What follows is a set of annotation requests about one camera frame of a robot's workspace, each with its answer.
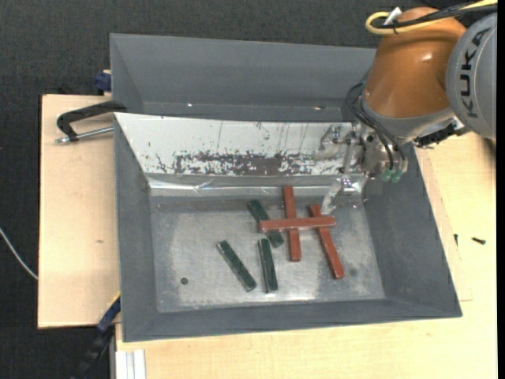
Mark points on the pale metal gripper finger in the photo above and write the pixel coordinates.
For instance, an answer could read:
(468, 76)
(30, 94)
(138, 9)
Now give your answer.
(340, 194)
(331, 140)

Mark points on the red-brown flat block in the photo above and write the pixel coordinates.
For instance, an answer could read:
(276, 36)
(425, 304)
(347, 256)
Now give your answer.
(331, 251)
(292, 247)
(300, 224)

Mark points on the dark green flat block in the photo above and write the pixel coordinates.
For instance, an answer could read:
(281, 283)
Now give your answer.
(258, 211)
(268, 267)
(236, 266)

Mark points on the small black screw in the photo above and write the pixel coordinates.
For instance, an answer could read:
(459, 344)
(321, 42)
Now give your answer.
(479, 241)

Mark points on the grey metal bin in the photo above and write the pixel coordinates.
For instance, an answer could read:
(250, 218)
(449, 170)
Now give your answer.
(205, 259)

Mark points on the black cylinder on white bracket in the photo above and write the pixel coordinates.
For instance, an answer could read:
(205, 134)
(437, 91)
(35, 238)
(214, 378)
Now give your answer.
(432, 136)

